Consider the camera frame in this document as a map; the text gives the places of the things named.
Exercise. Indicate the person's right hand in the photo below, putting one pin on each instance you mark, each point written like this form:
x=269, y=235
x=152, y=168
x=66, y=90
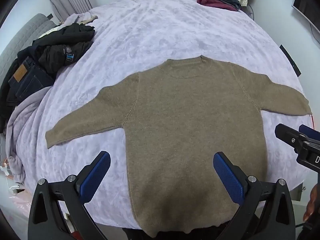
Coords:
x=313, y=200

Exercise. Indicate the brown knitted sweater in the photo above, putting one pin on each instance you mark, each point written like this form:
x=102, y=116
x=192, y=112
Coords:
x=187, y=130

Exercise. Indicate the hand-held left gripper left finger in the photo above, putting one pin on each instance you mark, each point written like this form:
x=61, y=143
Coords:
x=96, y=175

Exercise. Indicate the pink plastic sheet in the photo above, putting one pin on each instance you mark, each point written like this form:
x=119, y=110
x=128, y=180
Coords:
x=15, y=205

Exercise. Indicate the pile of dark unfolded clothes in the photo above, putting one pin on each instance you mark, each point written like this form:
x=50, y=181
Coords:
x=62, y=37

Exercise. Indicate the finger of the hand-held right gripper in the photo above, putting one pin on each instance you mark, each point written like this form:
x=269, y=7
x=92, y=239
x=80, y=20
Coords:
x=310, y=131
x=287, y=133

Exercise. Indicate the small cream cloth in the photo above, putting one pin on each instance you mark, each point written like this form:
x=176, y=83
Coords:
x=88, y=17

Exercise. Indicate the black flat screen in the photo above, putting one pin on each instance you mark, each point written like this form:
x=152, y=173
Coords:
x=307, y=2

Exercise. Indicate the lilac fleece blanket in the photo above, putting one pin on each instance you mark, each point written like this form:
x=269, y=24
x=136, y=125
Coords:
x=150, y=30

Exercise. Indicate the dark blue jeans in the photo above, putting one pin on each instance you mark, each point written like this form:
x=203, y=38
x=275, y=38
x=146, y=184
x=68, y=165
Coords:
x=32, y=80

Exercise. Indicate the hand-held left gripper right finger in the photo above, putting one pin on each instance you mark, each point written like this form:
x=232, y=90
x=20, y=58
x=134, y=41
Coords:
x=228, y=177

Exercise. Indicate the grey quilted headboard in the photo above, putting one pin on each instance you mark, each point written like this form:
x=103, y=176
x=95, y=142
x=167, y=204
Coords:
x=25, y=35

